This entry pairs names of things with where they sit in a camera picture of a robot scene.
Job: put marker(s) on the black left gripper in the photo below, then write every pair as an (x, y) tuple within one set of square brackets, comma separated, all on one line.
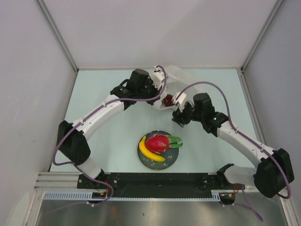
[(156, 92)]

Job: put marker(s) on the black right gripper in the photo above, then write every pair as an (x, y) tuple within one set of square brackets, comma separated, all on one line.
[(177, 116)]

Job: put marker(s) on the fake red grapes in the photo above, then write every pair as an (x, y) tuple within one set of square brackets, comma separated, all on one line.
[(167, 101)]

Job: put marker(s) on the white plastic bag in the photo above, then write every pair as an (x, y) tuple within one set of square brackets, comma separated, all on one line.
[(177, 81)]

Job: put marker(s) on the blue ceramic plate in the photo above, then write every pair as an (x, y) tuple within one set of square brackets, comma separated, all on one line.
[(170, 155)]

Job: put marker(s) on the fake watermelon slice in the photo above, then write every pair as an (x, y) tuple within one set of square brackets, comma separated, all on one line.
[(159, 143)]

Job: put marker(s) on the fake yellow banana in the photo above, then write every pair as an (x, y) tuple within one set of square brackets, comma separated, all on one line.
[(147, 153)]

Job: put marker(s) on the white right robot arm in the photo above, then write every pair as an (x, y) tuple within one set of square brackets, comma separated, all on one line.
[(272, 169)]

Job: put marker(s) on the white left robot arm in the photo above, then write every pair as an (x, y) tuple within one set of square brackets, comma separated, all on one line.
[(72, 140)]

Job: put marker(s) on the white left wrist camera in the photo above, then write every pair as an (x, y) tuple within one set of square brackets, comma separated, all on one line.
[(159, 77)]

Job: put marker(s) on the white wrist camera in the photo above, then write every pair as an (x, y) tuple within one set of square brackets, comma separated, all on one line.
[(179, 100), (159, 77)]

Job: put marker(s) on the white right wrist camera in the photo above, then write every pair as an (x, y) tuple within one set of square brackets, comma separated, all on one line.
[(179, 100)]

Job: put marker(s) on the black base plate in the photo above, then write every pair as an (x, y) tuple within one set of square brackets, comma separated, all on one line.
[(162, 185)]

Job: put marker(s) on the aluminium frame rail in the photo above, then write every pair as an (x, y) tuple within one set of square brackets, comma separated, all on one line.
[(56, 181)]

